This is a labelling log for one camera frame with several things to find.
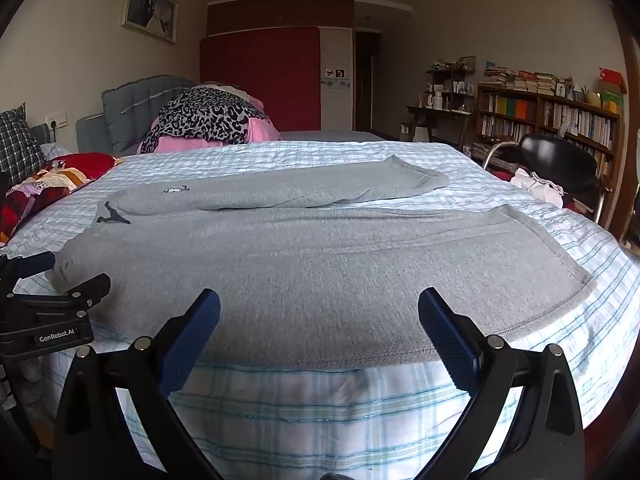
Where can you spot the dark wooden desk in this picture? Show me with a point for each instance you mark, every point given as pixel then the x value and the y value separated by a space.
pixel 440 112

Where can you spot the stack of books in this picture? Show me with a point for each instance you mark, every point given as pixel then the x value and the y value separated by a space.
pixel 520 80

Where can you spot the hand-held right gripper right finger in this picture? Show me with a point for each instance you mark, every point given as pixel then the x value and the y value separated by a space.
pixel 447 340

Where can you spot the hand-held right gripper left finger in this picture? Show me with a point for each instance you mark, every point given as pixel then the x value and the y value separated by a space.
pixel 192 340

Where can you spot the leopard print cloth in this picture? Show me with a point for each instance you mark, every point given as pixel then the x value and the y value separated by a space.
pixel 205 112

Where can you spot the red box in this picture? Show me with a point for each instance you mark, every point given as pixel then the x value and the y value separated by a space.
pixel 612 79

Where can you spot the black chair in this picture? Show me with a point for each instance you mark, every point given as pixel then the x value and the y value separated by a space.
pixel 560 157

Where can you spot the white wardrobe door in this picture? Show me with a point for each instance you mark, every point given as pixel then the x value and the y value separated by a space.
pixel 336 105

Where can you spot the wooden bookshelf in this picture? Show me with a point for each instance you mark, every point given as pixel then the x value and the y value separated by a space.
pixel 550 120

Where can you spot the red patterned pillow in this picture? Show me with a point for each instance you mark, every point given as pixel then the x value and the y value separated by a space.
pixel 50 185

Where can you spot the bed with plaid sheet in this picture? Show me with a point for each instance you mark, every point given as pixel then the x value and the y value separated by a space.
pixel 300 410

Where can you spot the dark plaid pillow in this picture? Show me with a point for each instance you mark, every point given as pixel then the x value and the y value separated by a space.
pixel 17 145

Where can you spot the small desk shelf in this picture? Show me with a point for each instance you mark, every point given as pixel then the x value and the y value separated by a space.
pixel 450 85

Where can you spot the wooden upper cabinet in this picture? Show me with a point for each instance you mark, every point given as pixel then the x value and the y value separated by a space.
pixel 280 15

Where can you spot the white cloth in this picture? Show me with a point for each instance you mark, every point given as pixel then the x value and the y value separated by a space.
pixel 537 187

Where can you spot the white wall socket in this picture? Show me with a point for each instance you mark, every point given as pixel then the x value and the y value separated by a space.
pixel 56 121

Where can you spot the grey sweatshirt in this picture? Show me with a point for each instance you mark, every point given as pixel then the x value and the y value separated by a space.
pixel 300 270

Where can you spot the framed wall picture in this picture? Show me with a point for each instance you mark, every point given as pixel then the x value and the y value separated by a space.
pixel 149 7

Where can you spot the grey headboard cushion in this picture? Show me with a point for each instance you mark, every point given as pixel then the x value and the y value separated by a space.
pixel 130 105

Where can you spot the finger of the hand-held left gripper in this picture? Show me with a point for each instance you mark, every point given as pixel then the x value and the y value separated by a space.
pixel 35 261
pixel 92 286

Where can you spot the green box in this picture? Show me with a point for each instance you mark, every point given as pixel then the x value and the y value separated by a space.
pixel 611 101

